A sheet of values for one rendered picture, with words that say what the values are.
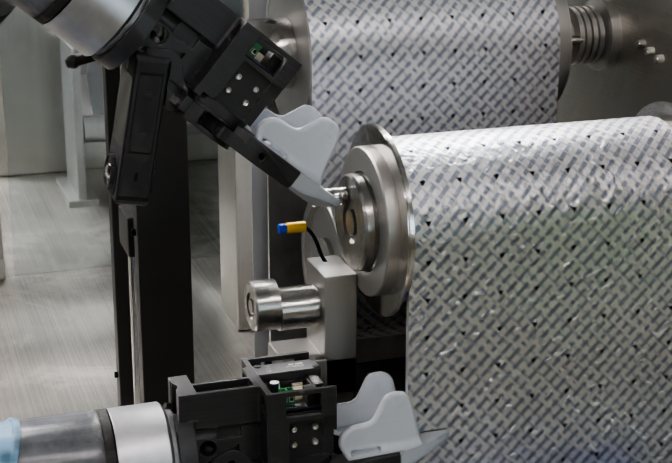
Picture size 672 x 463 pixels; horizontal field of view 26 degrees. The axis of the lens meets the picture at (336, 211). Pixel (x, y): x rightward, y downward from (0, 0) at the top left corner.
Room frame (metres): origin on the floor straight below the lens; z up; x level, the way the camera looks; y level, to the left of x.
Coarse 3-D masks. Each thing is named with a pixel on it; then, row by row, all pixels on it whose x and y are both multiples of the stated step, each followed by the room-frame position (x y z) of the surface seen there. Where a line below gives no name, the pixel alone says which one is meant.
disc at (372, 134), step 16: (368, 128) 1.08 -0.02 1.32; (352, 144) 1.11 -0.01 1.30; (368, 144) 1.08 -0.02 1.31; (384, 144) 1.04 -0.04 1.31; (400, 160) 1.02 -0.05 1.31; (400, 176) 1.01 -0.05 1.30; (400, 192) 1.01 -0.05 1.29; (400, 208) 1.01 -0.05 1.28; (400, 256) 1.01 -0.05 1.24; (400, 272) 1.01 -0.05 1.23; (400, 288) 1.01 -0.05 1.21; (384, 304) 1.04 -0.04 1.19; (400, 304) 1.01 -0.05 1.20
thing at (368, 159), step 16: (352, 160) 1.08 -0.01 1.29; (368, 160) 1.05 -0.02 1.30; (384, 160) 1.04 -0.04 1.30; (368, 176) 1.05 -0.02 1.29; (384, 176) 1.03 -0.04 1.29; (384, 192) 1.02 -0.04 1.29; (384, 208) 1.01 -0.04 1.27; (384, 224) 1.01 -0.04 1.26; (400, 224) 1.01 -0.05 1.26; (384, 240) 1.01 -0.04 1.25; (400, 240) 1.01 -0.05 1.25; (384, 256) 1.01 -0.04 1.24; (368, 272) 1.05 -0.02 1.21; (384, 272) 1.01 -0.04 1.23; (368, 288) 1.04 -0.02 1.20; (384, 288) 1.02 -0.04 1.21
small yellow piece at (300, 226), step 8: (280, 224) 1.10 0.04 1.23; (288, 224) 1.10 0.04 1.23; (296, 224) 1.10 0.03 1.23; (304, 224) 1.10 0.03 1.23; (280, 232) 1.10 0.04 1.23; (288, 232) 1.10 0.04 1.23; (296, 232) 1.10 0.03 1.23; (312, 232) 1.10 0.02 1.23; (320, 248) 1.10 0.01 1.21; (320, 256) 1.10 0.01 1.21
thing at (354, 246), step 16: (352, 176) 1.05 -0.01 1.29; (352, 192) 1.05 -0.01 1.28; (368, 192) 1.04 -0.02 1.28; (336, 208) 1.09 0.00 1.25; (352, 208) 1.06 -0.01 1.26; (368, 208) 1.03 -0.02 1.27; (336, 224) 1.09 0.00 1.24; (352, 224) 1.05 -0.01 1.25; (368, 224) 1.02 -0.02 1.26; (352, 240) 1.06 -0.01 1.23; (368, 240) 1.02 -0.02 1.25; (352, 256) 1.05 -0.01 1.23; (368, 256) 1.02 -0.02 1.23
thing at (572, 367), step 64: (448, 320) 1.01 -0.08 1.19; (512, 320) 1.03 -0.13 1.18; (576, 320) 1.05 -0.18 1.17; (640, 320) 1.06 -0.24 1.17; (448, 384) 1.01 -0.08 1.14; (512, 384) 1.03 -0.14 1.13; (576, 384) 1.05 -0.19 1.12; (640, 384) 1.07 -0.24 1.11; (448, 448) 1.01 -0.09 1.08; (512, 448) 1.03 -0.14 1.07; (576, 448) 1.05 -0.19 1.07; (640, 448) 1.07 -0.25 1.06
